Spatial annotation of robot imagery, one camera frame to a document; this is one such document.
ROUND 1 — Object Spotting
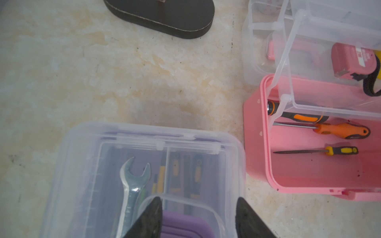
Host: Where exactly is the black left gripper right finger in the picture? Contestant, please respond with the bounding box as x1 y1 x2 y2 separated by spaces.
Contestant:
235 197 276 238

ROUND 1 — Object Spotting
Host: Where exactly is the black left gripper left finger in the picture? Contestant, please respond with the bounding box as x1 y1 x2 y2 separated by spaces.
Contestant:
123 196 163 238

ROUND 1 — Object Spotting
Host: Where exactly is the purple toolbox with clear lid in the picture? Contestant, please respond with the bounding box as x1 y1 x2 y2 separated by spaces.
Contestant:
40 122 246 238

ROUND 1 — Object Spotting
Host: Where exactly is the pink toolbox with clear lid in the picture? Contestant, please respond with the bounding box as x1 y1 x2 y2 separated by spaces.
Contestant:
242 1 381 201

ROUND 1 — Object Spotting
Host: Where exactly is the silver combination wrench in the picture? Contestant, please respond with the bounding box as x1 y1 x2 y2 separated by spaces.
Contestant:
116 157 151 238

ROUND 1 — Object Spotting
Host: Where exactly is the yellow black file right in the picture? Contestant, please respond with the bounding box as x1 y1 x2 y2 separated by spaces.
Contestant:
190 155 204 199

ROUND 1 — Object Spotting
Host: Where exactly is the small yellow black screwdriver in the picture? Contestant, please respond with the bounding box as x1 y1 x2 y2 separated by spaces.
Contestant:
273 146 359 156

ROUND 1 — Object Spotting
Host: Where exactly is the black orange screwdriver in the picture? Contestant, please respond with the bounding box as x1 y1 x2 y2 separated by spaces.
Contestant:
267 100 329 124

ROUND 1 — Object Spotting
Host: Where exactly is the brown metal jewelry stand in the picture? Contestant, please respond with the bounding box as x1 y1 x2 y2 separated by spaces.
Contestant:
104 0 215 39

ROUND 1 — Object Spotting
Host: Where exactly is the yellow tape measure pink box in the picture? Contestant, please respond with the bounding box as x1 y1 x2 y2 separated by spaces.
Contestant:
374 50 381 80

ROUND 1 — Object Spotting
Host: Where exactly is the orange handle screwdriver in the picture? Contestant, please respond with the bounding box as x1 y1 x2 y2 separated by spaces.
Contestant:
273 122 371 139

